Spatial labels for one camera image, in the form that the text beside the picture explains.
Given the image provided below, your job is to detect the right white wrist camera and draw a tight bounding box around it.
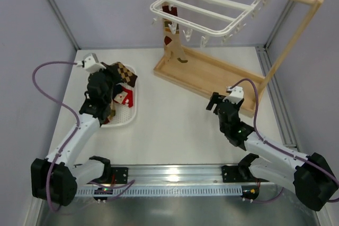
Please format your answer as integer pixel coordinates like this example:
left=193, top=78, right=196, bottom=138
left=222, top=86, right=244, bottom=104

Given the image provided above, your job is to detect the aluminium mounting rail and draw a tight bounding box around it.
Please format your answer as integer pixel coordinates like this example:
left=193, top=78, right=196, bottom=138
left=74, top=162, right=292, bottom=185

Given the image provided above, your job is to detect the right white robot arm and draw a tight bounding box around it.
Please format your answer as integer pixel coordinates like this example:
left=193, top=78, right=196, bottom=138
left=206, top=92, right=338, bottom=211

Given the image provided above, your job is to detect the wooden rack with tray base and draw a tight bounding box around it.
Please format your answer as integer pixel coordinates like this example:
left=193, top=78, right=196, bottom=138
left=154, top=0, right=325, bottom=116

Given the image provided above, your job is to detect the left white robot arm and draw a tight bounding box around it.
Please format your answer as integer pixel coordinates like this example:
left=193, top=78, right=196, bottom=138
left=31, top=69, right=115, bottom=206

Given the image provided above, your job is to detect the white perforated plastic basket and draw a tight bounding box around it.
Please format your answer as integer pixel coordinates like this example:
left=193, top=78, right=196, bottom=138
left=102, top=65, right=138, bottom=128

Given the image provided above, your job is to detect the white plastic clip hanger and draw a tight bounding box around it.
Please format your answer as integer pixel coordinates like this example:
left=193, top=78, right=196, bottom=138
left=150, top=0, right=269, bottom=47

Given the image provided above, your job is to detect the red sock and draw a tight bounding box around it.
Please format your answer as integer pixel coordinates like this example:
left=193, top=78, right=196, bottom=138
left=119, top=87, right=133, bottom=108

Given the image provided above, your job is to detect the navy blue sock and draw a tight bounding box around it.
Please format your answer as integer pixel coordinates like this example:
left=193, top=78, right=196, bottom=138
left=112, top=84, right=124, bottom=104

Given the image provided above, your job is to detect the slotted grey cable duct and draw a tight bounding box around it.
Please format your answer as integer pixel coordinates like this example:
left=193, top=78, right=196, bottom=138
left=75, top=185, right=243, bottom=198

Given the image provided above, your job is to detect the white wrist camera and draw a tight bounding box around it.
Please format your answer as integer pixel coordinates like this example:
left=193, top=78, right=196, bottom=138
left=222, top=86, right=244, bottom=104
left=76, top=53, right=105, bottom=74

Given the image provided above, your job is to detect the brown argyle sock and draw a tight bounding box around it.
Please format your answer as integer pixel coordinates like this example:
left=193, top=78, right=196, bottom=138
left=101, top=62, right=138, bottom=88

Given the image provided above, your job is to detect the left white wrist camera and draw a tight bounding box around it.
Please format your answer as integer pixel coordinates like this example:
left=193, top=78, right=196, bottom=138
left=76, top=53, right=105, bottom=74

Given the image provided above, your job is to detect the beige striped green sock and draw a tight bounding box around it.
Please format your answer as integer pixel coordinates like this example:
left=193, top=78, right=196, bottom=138
left=104, top=109, right=116, bottom=124

